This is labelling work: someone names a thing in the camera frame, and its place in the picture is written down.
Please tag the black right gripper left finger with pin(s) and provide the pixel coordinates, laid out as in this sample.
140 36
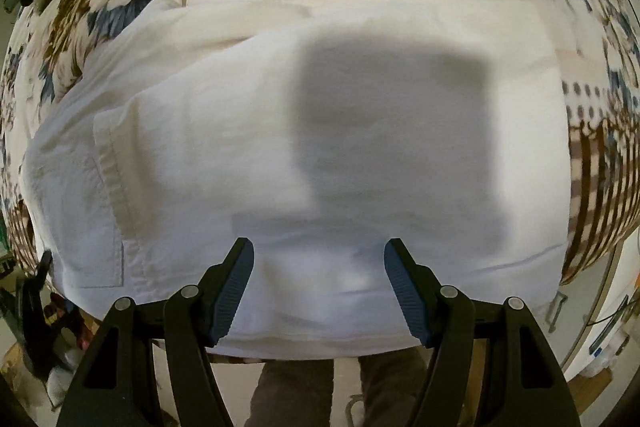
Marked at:
115 383

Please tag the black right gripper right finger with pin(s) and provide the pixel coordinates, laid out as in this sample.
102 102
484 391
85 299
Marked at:
497 349

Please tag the white pants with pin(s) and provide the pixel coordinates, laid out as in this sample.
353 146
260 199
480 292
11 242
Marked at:
319 130

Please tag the person's dark trouser legs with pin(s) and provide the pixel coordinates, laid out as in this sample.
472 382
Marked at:
299 393

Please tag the brown checkered blanket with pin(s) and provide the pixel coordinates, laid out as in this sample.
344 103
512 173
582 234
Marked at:
603 140

